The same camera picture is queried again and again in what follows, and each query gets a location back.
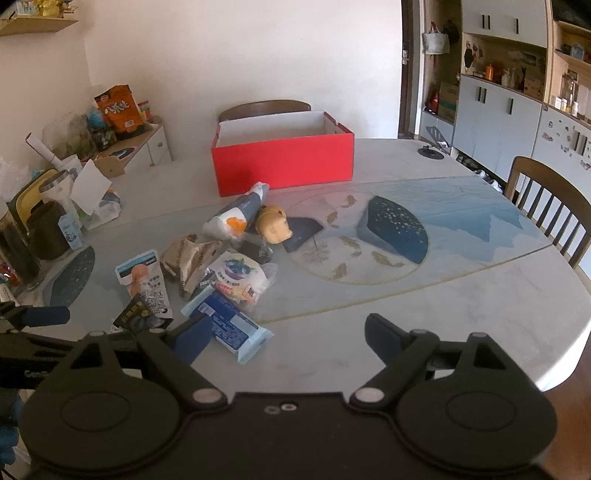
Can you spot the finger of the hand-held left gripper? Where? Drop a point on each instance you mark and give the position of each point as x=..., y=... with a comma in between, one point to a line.
x=44, y=315

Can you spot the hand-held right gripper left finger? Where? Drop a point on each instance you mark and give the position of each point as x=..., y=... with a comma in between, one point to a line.
x=196, y=337

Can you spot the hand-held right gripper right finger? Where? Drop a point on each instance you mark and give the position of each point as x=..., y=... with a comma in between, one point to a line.
x=381, y=334

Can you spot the blue white snack packet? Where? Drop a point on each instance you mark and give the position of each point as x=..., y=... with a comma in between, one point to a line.
x=231, y=325

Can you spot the black gold snack packet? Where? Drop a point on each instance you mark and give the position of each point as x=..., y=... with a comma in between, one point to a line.
x=138, y=318

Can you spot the silver foil snack packet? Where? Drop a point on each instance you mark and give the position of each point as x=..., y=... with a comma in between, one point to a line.
x=191, y=258

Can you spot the tan doll head toy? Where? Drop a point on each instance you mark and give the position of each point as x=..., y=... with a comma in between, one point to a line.
x=273, y=226

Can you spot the red cardboard box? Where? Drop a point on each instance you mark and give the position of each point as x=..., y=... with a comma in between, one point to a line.
x=286, y=159

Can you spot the dark glass bottle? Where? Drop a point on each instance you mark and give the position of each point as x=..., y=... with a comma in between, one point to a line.
x=16, y=249

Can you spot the white blueberry print packet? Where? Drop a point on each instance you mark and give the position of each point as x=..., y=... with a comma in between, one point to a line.
x=240, y=272

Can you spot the white packet pink figure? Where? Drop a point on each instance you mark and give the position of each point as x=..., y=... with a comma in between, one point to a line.
x=141, y=281

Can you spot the dark brown jar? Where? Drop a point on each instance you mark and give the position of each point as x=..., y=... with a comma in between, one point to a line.
x=46, y=230

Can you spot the small blue white box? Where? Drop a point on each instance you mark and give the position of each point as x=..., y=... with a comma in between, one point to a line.
x=71, y=233

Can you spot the small black packet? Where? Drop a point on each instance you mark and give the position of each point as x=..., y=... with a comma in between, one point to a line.
x=256, y=249

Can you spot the clear plastic bag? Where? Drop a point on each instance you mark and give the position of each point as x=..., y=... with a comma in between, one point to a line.
x=104, y=210

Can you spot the yellow green board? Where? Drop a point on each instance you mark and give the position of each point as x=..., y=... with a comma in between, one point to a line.
x=27, y=194

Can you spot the white orange pouch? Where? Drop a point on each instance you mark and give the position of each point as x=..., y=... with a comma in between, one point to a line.
x=231, y=217

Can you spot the printed table mat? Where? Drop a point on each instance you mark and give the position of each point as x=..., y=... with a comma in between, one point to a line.
x=452, y=221

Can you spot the white paper sheet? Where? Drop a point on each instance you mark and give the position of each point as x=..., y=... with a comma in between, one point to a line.
x=90, y=184

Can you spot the white paper roll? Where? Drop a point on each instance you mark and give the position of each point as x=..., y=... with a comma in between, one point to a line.
x=44, y=150

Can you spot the glass tank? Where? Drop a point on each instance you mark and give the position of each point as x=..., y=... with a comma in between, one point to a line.
x=69, y=136

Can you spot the white wooden sideboard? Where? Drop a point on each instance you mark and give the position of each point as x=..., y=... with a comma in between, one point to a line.
x=152, y=147

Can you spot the black phone stand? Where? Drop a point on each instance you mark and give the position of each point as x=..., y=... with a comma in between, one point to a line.
x=434, y=145

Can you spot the orange snack bag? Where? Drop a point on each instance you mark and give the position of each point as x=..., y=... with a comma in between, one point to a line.
x=120, y=110

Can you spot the wooden slat chair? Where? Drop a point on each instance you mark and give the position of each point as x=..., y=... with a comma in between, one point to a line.
x=549, y=194

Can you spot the wooden chair black seat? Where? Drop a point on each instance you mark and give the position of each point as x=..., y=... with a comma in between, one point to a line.
x=263, y=108

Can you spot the hanging grey bag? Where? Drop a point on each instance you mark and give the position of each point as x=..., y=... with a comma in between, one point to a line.
x=436, y=41

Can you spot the white wall cabinet unit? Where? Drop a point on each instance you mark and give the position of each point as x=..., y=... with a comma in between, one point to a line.
x=503, y=106

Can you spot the wooden wall shelf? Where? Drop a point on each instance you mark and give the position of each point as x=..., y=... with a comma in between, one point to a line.
x=37, y=23

